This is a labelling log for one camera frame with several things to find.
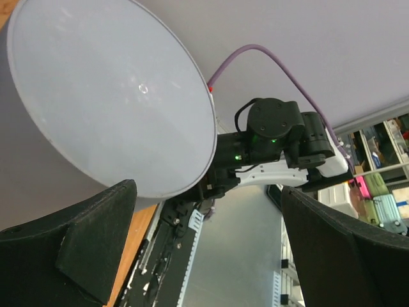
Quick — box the grey plastic bin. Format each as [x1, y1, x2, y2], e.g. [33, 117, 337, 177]
[1, 1, 217, 229]

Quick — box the grey cable duct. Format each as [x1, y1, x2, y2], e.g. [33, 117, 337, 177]
[176, 209, 204, 307]

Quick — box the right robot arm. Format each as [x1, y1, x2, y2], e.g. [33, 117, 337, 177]
[197, 98, 353, 201]

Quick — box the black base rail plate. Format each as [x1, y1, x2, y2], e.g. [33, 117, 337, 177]
[113, 199, 203, 307]

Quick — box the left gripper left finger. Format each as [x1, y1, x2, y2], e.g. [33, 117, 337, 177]
[1, 180, 137, 306]

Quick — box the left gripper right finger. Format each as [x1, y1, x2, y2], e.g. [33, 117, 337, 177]
[281, 186, 408, 306]

